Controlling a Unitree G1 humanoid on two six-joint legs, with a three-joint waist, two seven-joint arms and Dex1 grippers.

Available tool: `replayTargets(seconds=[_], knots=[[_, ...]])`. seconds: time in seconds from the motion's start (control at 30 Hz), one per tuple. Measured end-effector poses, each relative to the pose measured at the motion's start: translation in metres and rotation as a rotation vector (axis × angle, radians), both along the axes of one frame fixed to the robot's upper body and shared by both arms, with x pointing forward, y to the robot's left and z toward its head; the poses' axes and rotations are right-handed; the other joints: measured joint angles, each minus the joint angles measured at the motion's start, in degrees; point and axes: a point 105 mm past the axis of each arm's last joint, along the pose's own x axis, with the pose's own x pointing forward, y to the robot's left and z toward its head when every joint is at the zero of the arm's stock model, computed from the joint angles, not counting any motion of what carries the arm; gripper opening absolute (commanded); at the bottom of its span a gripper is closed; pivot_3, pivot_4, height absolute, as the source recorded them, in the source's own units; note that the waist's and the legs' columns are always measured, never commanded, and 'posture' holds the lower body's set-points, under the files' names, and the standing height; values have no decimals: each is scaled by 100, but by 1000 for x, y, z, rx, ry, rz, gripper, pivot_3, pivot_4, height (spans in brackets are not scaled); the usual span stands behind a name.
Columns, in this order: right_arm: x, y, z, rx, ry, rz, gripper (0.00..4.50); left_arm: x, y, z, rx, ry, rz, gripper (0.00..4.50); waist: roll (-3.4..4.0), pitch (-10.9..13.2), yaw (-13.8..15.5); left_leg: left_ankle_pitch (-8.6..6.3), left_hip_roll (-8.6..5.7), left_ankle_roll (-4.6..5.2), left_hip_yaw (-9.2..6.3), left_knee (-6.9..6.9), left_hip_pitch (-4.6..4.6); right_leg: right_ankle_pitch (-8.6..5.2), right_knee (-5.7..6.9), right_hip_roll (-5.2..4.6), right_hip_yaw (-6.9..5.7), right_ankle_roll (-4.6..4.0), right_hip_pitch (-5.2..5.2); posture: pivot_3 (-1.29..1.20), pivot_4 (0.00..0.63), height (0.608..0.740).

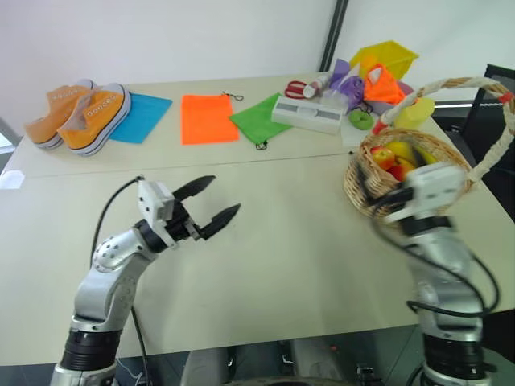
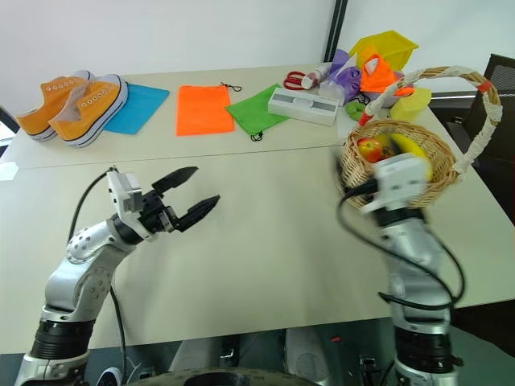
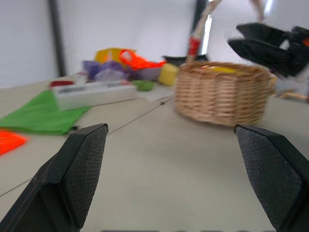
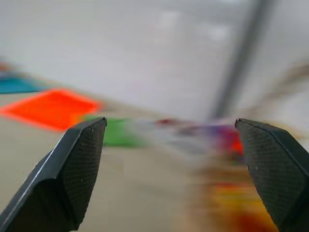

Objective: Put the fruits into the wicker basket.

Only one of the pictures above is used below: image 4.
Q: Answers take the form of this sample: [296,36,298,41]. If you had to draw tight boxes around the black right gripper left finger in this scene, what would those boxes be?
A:
[0,117,108,232]

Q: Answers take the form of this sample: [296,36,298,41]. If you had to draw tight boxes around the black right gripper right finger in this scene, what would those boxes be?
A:
[235,118,309,232]

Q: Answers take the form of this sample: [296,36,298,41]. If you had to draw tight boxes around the orange fruit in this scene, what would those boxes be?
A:
[230,130,245,155]

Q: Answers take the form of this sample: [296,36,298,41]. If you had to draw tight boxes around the orange mat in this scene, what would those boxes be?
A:
[0,88,102,132]

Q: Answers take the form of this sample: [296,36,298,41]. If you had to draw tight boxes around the green mat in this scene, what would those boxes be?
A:
[83,116,148,148]

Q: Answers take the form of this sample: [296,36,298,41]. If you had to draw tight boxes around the teal mat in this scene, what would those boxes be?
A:
[0,77,46,94]

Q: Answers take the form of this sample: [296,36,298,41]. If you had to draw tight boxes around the grey vertical post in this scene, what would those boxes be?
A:
[212,0,278,119]

